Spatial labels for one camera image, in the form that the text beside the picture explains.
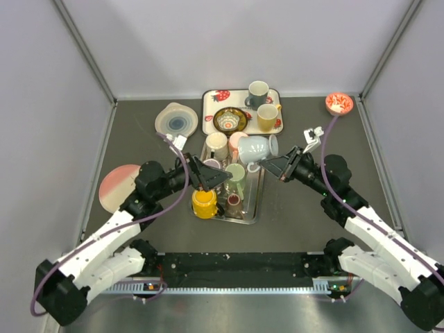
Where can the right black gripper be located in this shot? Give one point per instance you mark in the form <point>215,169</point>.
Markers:
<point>277,165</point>

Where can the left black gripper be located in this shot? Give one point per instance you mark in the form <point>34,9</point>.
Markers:
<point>212,177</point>

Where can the yellow mug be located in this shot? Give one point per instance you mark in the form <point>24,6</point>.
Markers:
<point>205,204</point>

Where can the green mug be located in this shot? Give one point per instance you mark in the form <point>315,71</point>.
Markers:
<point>236,184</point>

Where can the light blue mug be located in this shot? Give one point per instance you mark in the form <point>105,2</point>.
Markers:
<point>253,149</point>

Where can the small brown mug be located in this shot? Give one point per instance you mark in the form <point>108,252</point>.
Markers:
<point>234,207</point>

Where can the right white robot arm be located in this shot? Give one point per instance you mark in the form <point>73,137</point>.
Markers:
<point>409,277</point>

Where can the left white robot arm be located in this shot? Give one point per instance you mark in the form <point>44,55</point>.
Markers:
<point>64,288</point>

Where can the purple mug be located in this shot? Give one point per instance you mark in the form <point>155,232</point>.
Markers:
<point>211,162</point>

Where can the cream mug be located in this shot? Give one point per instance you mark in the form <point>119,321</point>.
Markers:
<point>217,146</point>

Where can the pink mug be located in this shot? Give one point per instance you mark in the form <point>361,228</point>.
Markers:
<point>233,145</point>

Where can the mustard mug on tray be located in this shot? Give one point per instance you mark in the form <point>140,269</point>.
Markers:
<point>267,115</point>

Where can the grey-blue mug on tray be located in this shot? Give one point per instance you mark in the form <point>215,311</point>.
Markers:
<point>257,94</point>

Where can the steel tray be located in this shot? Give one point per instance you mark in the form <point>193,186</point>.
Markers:
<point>252,193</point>

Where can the dark patterned small bowl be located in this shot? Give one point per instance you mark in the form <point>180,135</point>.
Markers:
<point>230,120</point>

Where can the strawberry pattern tray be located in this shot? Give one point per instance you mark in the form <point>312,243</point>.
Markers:
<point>216,99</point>

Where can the red patterned bowl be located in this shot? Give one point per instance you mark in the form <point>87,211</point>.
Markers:
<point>338,104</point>

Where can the pink cream plate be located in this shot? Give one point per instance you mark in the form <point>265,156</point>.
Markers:
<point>117,186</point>

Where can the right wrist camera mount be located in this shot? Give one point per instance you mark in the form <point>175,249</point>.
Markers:
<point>313,138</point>

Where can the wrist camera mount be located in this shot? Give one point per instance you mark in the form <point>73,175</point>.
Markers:
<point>313,138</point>
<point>178,141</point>

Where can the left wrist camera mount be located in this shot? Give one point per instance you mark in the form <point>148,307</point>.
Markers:
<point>178,141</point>

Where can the translucent blue-ring plate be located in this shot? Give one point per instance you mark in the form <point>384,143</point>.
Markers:
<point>176,119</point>

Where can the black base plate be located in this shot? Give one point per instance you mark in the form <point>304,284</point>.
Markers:
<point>240,270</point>

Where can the grey cable duct rail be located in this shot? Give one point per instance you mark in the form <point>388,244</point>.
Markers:
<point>139,288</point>

